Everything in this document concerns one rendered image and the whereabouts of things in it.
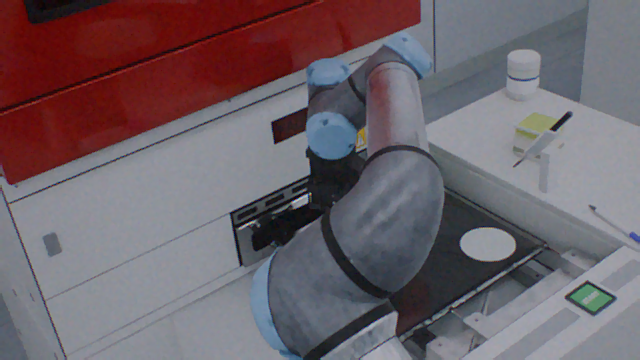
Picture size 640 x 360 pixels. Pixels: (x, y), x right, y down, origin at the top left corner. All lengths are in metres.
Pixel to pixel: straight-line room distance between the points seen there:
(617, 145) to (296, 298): 0.97
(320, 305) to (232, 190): 0.64
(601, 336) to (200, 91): 0.72
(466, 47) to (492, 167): 2.53
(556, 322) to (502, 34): 3.12
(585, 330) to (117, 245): 0.77
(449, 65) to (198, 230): 2.72
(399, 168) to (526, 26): 3.57
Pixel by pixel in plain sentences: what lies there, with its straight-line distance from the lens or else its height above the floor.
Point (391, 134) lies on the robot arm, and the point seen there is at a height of 1.34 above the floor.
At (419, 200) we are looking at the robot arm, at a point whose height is 1.33.
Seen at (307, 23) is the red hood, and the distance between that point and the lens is 1.34.
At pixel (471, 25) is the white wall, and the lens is 4.03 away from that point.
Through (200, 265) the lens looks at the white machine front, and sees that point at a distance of 1.48.
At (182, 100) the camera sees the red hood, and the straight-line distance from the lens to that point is 1.25.
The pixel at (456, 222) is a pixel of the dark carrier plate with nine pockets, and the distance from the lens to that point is 1.51.
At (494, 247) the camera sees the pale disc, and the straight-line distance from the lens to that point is 1.45.
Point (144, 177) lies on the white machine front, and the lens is 1.33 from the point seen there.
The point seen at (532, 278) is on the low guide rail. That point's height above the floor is 0.85.
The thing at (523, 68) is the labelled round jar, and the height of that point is 1.05.
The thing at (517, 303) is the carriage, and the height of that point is 0.88.
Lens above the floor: 1.79
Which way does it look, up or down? 33 degrees down
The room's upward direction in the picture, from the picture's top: 6 degrees counter-clockwise
